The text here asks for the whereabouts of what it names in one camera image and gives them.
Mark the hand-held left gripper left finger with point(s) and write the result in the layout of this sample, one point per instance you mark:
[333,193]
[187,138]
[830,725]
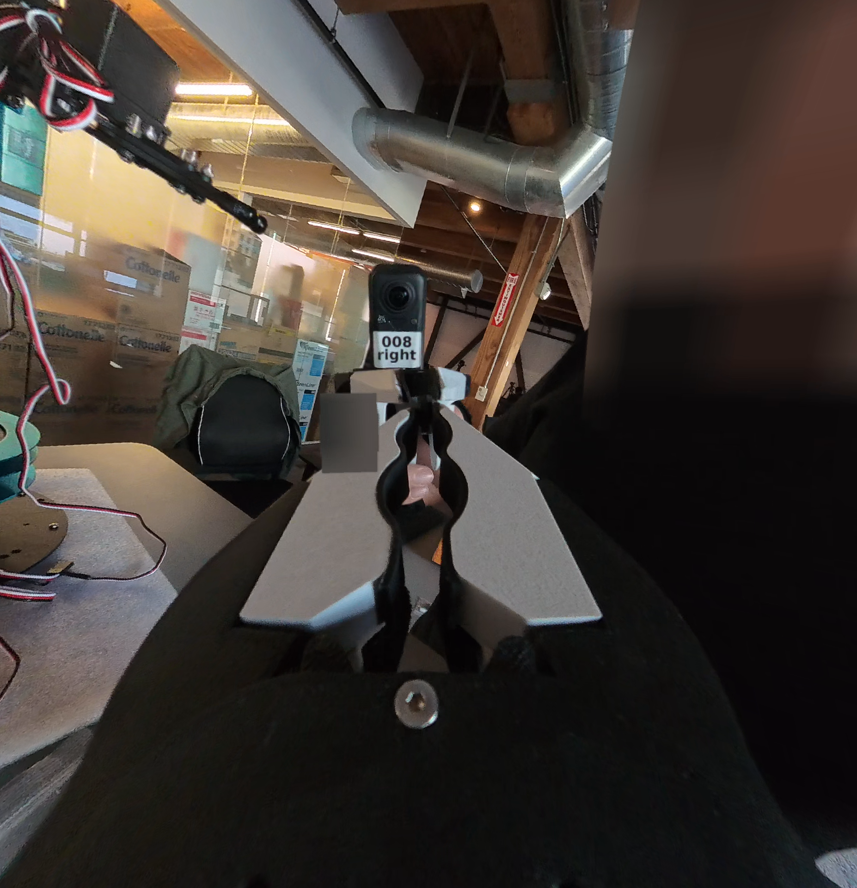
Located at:
[317,548]

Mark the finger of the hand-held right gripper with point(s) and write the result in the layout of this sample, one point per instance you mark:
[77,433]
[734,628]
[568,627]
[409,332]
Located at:
[451,386]
[373,383]

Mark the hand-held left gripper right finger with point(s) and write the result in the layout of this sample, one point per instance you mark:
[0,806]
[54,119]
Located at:
[518,548]

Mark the blue toy robot arm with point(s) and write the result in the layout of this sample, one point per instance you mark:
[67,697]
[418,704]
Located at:
[5,451]

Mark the person's right hand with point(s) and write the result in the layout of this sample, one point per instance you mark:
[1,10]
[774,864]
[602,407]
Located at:
[421,482]

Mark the red white sign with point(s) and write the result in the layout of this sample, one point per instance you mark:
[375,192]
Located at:
[506,298]

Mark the wooden pillar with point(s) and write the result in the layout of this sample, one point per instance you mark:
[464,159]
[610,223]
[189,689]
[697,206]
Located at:
[532,277]

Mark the black office chair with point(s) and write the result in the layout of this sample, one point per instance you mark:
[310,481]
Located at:
[241,423]

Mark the green jacket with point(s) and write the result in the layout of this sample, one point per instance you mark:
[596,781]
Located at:
[193,374]

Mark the person's dark clothing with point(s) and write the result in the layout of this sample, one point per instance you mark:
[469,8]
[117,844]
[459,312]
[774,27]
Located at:
[747,555]

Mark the white foam mat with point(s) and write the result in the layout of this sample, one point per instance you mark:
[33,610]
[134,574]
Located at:
[89,659]

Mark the person's white shoe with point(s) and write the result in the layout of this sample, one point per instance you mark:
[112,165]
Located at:
[848,871]

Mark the silver air duct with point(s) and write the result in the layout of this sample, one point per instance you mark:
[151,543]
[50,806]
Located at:
[470,159]

